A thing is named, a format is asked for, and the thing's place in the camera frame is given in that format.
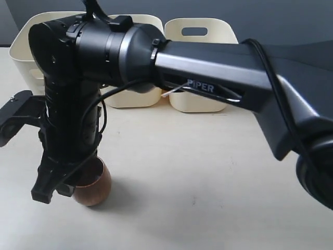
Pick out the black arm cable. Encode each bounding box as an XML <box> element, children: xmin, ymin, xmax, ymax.
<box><xmin>61</xmin><ymin>38</ymin><xmax>317</xmax><ymax>188</ymax></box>

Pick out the cream middle plastic bin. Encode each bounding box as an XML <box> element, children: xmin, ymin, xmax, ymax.
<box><xmin>104</xmin><ymin>14</ymin><xmax>164</xmax><ymax>108</ymax></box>

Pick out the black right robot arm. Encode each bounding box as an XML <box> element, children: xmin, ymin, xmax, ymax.
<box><xmin>28</xmin><ymin>15</ymin><xmax>332</xmax><ymax>208</ymax></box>

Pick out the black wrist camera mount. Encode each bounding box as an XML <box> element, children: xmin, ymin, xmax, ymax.
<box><xmin>1</xmin><ymin>90</ymin><xmax>45</xmax><ymax>147</ymax></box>

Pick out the cream plastic bin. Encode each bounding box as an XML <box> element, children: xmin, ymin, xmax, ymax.
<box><xmin>9</xmin><ymin>11</ymin><xmax>82</xmax><ymax>95</ymax></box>
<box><xmin>164</xmin><ymin>18</ymin><xmax>238</xmax><ymax>113</ymax></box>
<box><xmin>104</xmin><ymin>14</ymin><xmax>164</xmax><ymax>108</ymax></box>

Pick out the brown wooden cup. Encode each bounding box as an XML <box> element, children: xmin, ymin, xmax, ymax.
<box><xmin>73</xmin><ymin>157</ymin><xmax>112</xmax><ymax>207</ymax></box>

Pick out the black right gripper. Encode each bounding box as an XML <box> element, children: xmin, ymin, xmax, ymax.
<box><xmin>31</xmin><ymin>78</ymin><xmax>101</xmax><ymax>204</ymax></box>

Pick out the cream left plastic bin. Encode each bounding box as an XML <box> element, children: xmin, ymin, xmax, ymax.
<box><xmin>9</xmin><ymin>11</ymin><xmax>82</xmax><ymax>95</ymax></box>

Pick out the cream right plastic bin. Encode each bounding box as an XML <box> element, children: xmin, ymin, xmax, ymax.
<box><xmin>164</xmin><ymin>18</ymin><xmax>238</xmax><ymax>113</ymax></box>

